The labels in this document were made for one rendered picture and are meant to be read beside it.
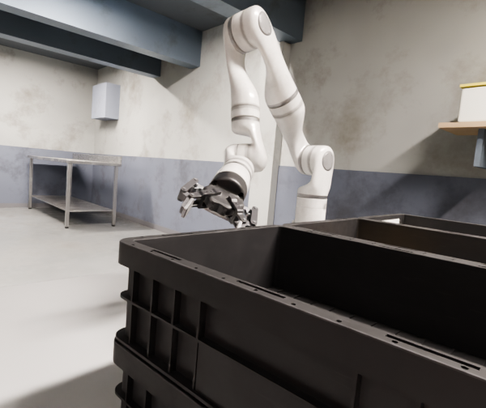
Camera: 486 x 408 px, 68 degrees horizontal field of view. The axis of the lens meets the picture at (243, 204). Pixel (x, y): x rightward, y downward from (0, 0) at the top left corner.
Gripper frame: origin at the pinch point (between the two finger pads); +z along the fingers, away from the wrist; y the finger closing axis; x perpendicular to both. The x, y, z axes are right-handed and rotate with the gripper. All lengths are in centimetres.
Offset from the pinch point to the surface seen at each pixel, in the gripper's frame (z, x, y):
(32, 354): 17.9, 24.5, -16.0
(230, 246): 8.5, -4.0, 4.3
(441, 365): 36.0, -23.7, 14.5
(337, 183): -256, 80, 79
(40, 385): 23.8, 19.7, -11.0
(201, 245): 12.5, -5.1, 0.6
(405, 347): 34.9, -22.8, 13.3
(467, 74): -239, -39, 111
